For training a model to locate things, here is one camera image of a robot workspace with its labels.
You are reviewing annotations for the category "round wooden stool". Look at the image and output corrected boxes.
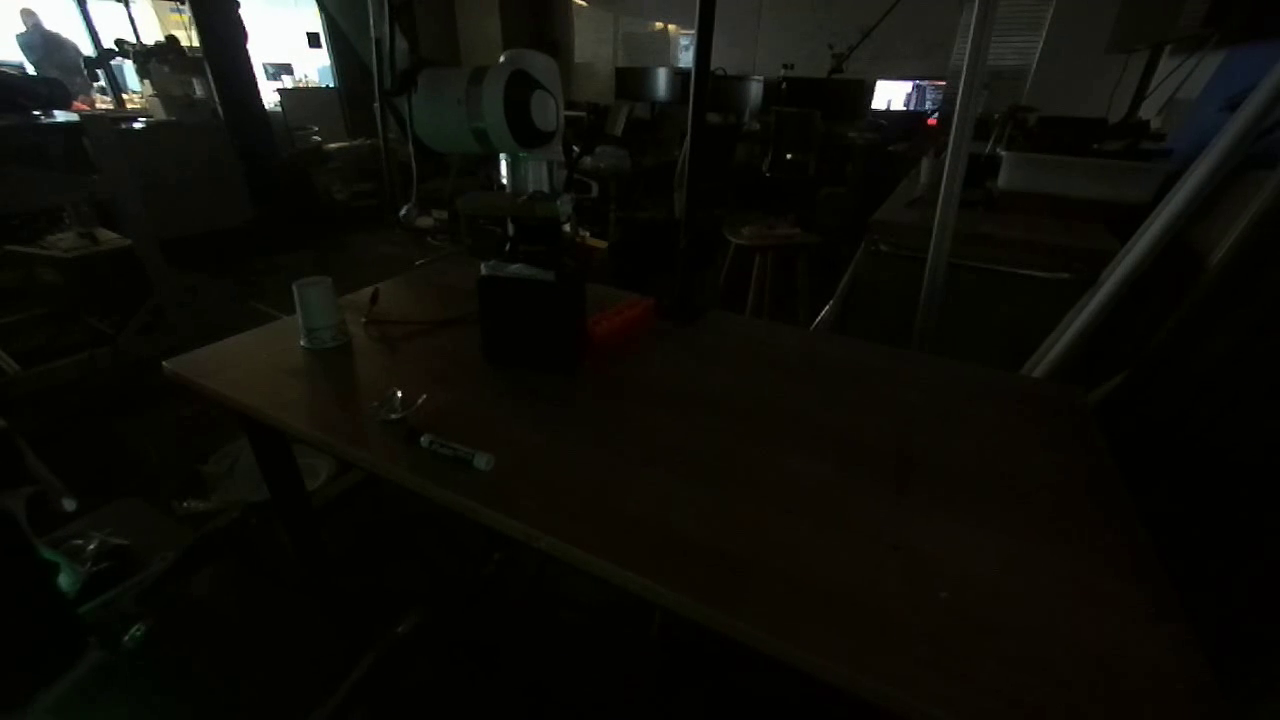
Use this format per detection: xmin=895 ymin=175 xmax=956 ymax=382
xmin=717 ymin=215 xmax=820 ymax=325

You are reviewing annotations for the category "white cup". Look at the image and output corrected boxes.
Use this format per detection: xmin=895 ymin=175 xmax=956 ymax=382
xmin=289 ymin=270 xmax=356 ymax=355

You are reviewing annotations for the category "white marker pen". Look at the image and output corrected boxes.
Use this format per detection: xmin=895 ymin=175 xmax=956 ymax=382
xmin=415 ymin=428 xmax=498 ymax=477

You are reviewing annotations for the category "lit computer monitor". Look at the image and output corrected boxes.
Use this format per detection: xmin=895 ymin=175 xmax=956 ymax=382
xmin=863 ymin=73 xmax=956 ymax=121

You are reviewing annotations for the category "dark table leg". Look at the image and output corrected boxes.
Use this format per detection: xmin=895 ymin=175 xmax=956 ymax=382
xmin=245 ymin=420 xmax=325 ymax=553

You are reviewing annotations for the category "green glowing floor item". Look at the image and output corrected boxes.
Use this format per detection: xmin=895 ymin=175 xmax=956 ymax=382
xmin=40 ymin=527 xmax=133 ymax=608

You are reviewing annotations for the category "white upright pole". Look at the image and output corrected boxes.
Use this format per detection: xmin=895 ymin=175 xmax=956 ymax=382
xmin=906 ymin=0 xmax=1007 ymax=352

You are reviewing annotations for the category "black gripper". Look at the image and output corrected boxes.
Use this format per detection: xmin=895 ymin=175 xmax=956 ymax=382
xmin=495 ymin=183 xmax=593 ymax=274

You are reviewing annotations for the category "black basket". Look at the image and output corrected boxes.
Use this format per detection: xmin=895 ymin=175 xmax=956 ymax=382
xmin=473 ymin=254 xmax=593 ymax=376

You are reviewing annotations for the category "person in background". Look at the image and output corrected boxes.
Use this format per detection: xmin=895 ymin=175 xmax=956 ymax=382
xmin=11 ymin=2 xmax=100 ymax=104

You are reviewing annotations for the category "slanted metal pole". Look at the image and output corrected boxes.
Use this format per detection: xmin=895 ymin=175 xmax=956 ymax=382
xmin=1020 ymin=64 xmax=1280 ymax=382

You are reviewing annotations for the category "black upright pole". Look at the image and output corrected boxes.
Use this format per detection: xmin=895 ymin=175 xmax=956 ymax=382
xmin=667 ymin=0 xmax=724 ymax=325

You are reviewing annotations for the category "pale sheet on floor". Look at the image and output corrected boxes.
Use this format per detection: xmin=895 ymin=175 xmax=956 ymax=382
xmin=168 ymin=436 xmax=339 ymax=519

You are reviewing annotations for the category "blue background object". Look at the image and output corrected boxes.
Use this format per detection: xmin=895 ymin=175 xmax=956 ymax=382
xmin=1169 ymin=36 xmax=1280 ymax=152

